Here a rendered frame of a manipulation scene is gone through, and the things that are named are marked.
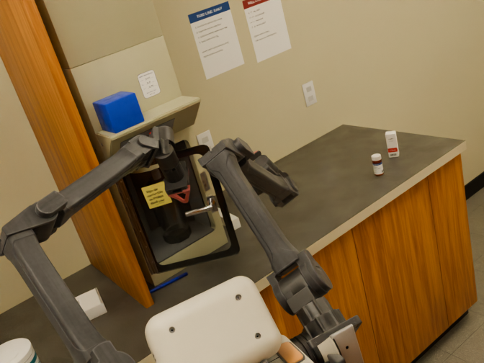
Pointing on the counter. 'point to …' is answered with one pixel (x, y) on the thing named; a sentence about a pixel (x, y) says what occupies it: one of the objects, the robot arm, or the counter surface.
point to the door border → (137, 225)
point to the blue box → (118, 111)
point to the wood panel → (65, 141)
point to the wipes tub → (18, 352)
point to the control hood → (181, 107)
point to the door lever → (202, 208)
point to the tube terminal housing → (129, 57)
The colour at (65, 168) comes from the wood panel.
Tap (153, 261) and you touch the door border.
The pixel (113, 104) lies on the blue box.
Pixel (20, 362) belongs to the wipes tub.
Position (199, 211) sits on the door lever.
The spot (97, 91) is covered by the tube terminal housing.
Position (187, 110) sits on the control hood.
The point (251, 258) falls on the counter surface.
